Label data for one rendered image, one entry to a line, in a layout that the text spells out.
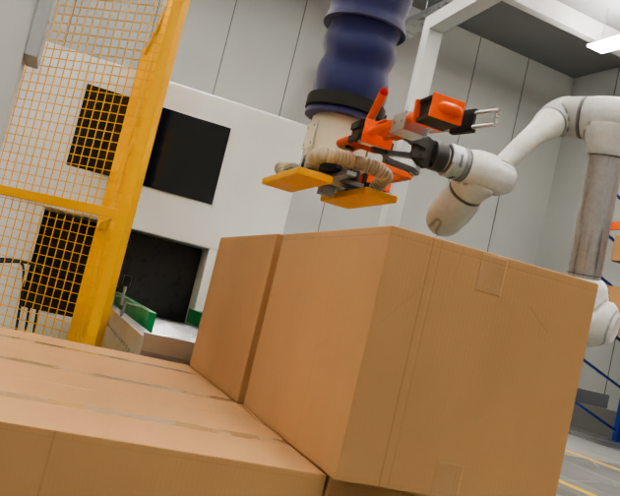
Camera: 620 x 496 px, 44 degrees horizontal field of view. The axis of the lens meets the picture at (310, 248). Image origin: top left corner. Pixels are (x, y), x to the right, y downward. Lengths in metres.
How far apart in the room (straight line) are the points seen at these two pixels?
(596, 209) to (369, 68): 0.81
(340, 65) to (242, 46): 9.94
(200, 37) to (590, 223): 9.88
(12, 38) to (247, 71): 9.03
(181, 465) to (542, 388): 0.60
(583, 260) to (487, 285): 1.18
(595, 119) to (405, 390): 1.42
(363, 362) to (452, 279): 0.20
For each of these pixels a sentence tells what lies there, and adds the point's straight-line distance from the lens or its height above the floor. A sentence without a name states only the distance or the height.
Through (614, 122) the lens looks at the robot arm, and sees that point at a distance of 2.43.
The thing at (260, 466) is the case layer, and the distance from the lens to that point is 1.19.
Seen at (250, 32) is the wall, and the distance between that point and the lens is 12.14.
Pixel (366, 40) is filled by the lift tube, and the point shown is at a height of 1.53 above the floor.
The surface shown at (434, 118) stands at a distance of 1.58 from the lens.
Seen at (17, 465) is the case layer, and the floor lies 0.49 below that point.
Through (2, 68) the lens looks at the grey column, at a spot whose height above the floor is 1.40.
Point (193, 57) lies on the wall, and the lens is 11.77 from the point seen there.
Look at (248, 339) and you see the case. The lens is 1.79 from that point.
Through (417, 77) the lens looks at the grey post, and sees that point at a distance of 5.97.
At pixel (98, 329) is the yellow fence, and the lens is 3.12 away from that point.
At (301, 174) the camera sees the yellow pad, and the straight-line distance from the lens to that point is 1.94.
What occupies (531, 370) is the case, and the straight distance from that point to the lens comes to 1.33.
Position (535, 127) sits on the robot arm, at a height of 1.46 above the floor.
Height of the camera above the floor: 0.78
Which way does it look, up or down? 5 degrees up
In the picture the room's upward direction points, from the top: 13 degrees clockwise
